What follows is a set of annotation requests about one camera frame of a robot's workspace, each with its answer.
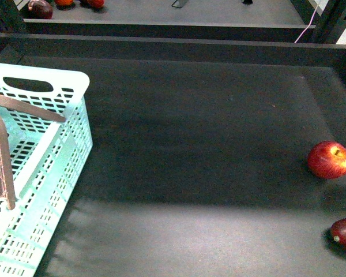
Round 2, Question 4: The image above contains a black metal shelf rack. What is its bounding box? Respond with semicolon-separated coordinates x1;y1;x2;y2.
0;1;346;44

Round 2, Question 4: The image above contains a pink cable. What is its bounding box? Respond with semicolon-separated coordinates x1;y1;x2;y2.
294;0;324;43

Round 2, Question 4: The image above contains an orange fruit on shelf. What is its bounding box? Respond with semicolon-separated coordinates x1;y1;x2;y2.
54;0;73;8

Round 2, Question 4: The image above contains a black table tray rim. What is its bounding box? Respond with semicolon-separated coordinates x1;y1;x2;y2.
0;33;346;87

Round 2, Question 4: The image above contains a red yellow apple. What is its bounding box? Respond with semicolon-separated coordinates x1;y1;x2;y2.
307;141;346;179

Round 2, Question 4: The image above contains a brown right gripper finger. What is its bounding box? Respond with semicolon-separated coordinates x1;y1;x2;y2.
0;95;66;123

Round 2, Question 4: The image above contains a dark red fruit on shelf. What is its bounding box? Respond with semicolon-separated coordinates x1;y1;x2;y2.
28;0;53;19

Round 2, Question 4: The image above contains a light green plastic basket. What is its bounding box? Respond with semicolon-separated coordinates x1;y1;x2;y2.
0;63;92;276

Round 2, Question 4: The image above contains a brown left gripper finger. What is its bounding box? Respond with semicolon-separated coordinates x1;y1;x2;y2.
0;116;16;210

